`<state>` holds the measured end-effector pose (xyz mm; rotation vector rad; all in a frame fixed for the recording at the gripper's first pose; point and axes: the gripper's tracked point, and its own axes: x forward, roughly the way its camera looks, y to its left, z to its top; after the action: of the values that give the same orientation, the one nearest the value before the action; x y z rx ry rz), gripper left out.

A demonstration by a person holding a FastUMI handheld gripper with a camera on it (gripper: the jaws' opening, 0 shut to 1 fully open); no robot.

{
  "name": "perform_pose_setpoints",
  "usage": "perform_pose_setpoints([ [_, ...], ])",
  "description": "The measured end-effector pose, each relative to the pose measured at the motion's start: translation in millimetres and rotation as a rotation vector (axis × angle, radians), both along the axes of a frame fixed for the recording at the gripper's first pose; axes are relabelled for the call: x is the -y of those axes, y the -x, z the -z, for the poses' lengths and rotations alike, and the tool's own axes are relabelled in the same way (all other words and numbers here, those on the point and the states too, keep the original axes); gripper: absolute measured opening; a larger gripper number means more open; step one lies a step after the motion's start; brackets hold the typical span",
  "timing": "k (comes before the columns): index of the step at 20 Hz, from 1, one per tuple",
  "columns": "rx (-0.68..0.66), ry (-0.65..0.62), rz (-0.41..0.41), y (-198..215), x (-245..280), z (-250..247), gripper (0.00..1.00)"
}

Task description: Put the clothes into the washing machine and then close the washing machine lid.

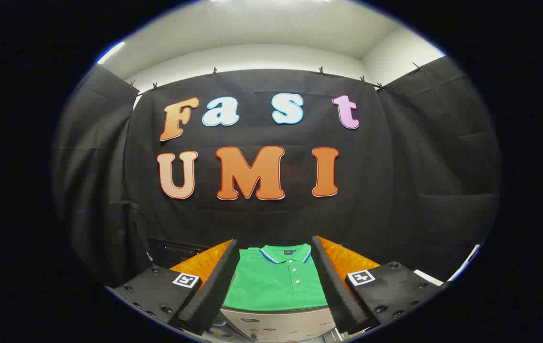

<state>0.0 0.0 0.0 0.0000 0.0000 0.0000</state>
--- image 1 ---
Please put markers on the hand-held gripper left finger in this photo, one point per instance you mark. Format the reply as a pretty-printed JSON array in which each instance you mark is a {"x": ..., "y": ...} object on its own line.
[{"x": 219, "y": 281}]

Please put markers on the green polo shirt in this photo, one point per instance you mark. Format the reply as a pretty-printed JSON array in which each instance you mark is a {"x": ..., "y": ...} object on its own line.
[{"x": 276, "y": 286}]

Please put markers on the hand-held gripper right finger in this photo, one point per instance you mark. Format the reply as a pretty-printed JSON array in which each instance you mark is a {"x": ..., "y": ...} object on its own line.
[{"x": 331, "y": 281}]

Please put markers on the dark grey washing machine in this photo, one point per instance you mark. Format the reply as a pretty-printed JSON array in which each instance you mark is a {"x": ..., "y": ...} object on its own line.
[{"x": 171, "y": 250}]

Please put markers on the white panel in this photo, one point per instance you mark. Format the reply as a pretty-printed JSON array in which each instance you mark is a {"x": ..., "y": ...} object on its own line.
[{"x": 428, "y": 277}]

